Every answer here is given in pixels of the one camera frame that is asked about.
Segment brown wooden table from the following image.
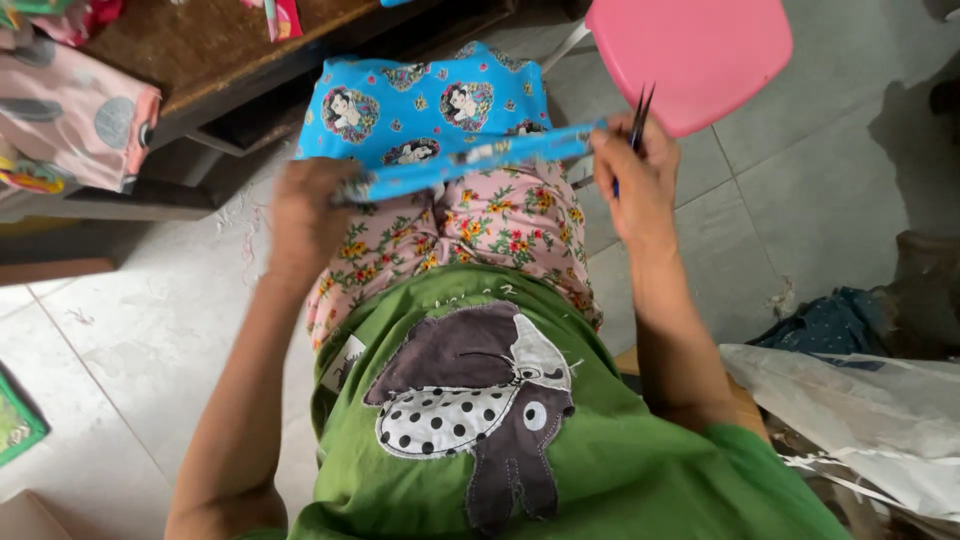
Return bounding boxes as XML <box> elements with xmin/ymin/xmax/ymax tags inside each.
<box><xmin>0</xmin><ymin>0</ymin><xmax>519</xmax><ymax>286</ymax></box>

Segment small thread snips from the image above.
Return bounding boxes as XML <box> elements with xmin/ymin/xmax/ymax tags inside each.
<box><xmin>611</xmin><ymin>82</ymin><xmax>657</xmax><ymax>200</ymax></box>

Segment person's green appliqué shirt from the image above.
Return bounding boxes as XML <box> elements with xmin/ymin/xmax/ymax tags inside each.
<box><xmin>240</xmin><ymin>264</ymin><xmax>852</xmax><ymax>540</ymax></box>

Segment colourful fabric heap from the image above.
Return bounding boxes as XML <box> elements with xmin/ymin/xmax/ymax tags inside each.
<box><xmin>0</xmin><ymin>0</ymin><xmax>125</xmax><ymax>48</ymax></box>

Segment clear plastic bag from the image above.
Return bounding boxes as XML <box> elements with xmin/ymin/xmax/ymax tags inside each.
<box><xmin>718</xmin><ymin>343</ymin><xmax>960</xmax><ymax>526</ymax></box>

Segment pink fabric with grey circles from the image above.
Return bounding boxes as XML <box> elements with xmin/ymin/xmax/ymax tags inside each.
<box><xmin>0</xmin><ymin>41</ymin><xmax>162</xmax><ymax>195</ymax></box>

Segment person's right hand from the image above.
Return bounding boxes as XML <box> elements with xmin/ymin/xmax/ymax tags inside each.
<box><xmin>590</xmin><ymin>112</ymin><xmax>682</xmax><ymax>252</ymax></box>

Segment pink plastic stool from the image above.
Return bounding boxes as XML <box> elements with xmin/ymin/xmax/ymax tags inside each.
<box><xmin>540</xmin><ymin>0</ymin><xmax>795</xmax><ymax>139</ymax></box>

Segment person's left hand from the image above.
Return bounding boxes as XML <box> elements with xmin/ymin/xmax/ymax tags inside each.
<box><xmin>267</xmin><ymin>156</ymin><xmax>363</xmax><ymax>280</ymax></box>

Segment green printed fabric piece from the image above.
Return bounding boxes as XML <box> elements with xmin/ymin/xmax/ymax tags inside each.
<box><xmin>0</xmin><ymin>363</ymin><xmax>51</xmax><ymax>468</ymax></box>

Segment person's pink floral trousers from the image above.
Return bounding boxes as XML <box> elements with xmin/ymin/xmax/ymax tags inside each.
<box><xmin>303</xmin><ymin>161</ymin><xmax>605</xmax><ymax>354</ymax></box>

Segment blue printed fabric garment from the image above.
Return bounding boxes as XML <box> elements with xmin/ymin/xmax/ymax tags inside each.
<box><xmin>294</xmin><ymin>40</ymin><xmax>610</xmax><ymax>205</ymax></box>

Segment dark blue dotted fabric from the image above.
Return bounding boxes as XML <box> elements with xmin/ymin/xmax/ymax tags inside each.
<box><xmin>750</xmin><ymin>286</ymin><xmax>890</xmax><ymax>372</ymax></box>

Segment pink printed fabric piece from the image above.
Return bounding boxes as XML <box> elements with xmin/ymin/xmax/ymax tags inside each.
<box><xmin>240</xmin><ymin>0</ymin><xmax>305</xmax><ymax>43</ymax></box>

